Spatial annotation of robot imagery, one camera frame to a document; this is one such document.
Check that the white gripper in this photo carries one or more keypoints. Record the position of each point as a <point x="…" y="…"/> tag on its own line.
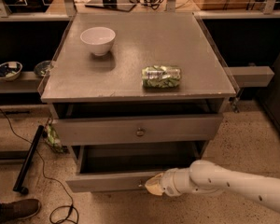
<point x="168" y="183"/>

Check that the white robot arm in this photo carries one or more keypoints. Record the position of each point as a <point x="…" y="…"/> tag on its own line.
<point x="207" y="178"/>

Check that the grey top drawer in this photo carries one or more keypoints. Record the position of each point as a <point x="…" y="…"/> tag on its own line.
<point x="121" y="123"/>

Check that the grey wooden drawer cabinet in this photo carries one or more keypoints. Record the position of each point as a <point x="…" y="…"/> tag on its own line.
<point x="142" y="39"/>

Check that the green snack bag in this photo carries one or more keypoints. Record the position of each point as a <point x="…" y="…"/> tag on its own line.
<point x="161" y="76"/>

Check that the green bag on floor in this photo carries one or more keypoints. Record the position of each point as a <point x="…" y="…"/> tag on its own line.
<point x="52" y="139"/>

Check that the black metal bar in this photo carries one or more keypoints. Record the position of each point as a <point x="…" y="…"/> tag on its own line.
<point x="18" y="186"/>

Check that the brown shoe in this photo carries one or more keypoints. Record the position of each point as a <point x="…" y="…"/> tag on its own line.
<point x="19" y="210"/>

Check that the white ceramic bowl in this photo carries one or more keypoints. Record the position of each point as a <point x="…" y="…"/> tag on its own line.
<point x="99" y="40"/>

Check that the dark small bowl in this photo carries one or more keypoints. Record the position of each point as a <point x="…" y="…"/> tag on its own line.
<point x="42" y="68"/>

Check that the white bowl with items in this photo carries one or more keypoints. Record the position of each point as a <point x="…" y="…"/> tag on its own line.
<point x="10" y="71"/>

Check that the black monitor stand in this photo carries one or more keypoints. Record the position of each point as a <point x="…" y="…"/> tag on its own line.
<point x="118" y="5"/>

